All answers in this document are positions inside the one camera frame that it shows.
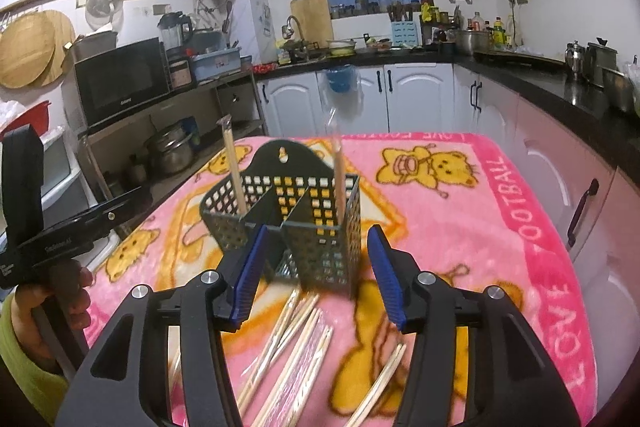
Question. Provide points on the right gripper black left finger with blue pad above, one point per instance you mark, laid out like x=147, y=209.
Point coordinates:
x=123, y=380

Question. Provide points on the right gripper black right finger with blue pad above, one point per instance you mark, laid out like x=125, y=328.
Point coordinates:
x=512, y=381

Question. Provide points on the green sleeve forearm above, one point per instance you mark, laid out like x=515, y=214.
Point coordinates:
x=30, y=393

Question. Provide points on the white kitchen cabinets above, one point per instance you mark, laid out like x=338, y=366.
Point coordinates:
x=577, y=152

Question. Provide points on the left hand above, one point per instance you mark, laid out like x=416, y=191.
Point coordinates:
x=28, y=298

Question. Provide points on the red basin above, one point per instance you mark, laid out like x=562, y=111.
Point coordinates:
x=37, y=116

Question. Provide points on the steel pot on shelf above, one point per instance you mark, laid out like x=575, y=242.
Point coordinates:
x=170, y=150

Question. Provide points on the black microwave oven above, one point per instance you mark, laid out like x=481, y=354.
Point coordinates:
x=103, y=86

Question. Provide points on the pink cartoon bear blanket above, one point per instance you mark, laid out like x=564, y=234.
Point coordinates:
x=453, y=201

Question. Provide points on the round bamboo board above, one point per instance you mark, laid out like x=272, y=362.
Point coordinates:
x=33, y=49

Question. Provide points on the dark green utensil basket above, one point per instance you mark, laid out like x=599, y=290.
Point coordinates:
x=289, y=190

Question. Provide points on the blue grey dish box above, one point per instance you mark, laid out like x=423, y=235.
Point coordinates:
x=213, y=65

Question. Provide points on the glass pot lid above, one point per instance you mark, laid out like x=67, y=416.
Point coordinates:
x=102, y=12

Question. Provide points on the blender with black base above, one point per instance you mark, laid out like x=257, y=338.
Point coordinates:
x=176, y=32

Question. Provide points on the steel kettle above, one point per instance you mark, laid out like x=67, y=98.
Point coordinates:
x=574, y=59

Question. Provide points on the blue hanging bucket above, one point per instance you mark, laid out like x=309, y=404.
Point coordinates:
x=342, y=79

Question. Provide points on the wooden cutting board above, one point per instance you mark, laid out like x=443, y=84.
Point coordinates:
x=315, y=20

